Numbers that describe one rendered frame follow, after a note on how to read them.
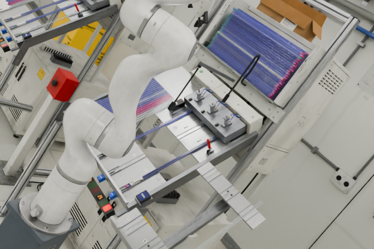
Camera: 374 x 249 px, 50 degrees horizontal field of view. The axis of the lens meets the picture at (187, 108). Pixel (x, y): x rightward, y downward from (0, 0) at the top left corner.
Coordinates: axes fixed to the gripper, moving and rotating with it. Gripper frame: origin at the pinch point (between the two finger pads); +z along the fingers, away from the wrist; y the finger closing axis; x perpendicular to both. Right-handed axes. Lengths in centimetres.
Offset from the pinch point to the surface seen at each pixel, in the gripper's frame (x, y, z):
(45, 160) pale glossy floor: -56, -2, 181
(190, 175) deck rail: -3, 55, 42
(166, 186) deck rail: -15, 58, 42
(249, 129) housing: 30, 40, 36
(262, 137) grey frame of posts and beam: 36, 45, 37
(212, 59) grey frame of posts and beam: 30, -5, 50
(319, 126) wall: 152, 21, 131
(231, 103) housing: 27, 25, 40
